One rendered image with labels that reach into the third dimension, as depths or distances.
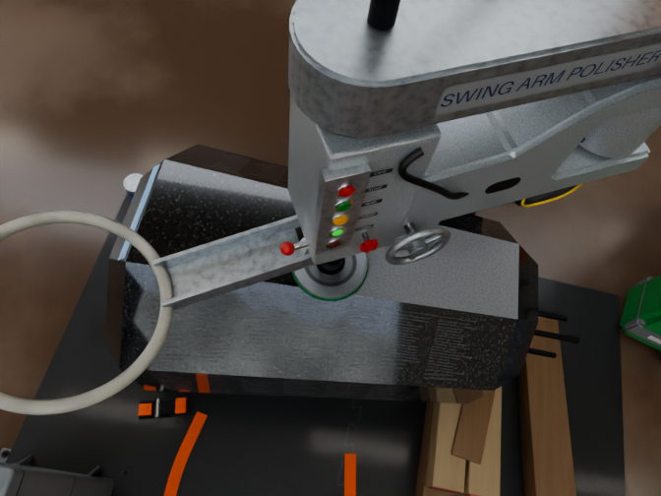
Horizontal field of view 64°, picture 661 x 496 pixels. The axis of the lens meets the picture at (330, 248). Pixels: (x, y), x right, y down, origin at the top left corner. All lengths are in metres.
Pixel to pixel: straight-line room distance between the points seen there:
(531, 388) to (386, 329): 0.99
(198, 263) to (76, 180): 1.56
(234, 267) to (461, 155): 0.61
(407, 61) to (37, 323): 2.11
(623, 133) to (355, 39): 0.75
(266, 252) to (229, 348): 0.40
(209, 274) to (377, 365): 0.58
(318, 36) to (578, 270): 2.26
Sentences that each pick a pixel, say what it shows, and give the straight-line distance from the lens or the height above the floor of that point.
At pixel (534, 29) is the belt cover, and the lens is 0.88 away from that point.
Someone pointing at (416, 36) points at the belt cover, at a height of 1.74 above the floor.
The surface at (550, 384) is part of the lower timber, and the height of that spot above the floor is 0.13.
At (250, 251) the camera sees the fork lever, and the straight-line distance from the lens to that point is 1.35.
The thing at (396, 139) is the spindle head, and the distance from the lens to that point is 0.87.
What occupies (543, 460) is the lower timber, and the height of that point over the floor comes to 0.13.
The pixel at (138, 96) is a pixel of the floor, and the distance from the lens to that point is 3.08.
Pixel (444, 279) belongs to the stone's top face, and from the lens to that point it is 1.58.
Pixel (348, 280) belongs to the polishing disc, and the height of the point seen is 0.90.
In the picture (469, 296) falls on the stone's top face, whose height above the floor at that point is 0.87.
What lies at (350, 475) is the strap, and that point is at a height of 0.02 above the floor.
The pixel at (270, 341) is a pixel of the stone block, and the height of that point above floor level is 0.73.
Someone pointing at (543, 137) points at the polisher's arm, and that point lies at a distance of 1.12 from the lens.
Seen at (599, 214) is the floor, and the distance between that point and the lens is 3.07.
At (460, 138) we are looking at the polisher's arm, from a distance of 1.10.
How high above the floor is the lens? 2.26
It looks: 64 degrees down
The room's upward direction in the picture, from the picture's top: 11 degrees clockwise
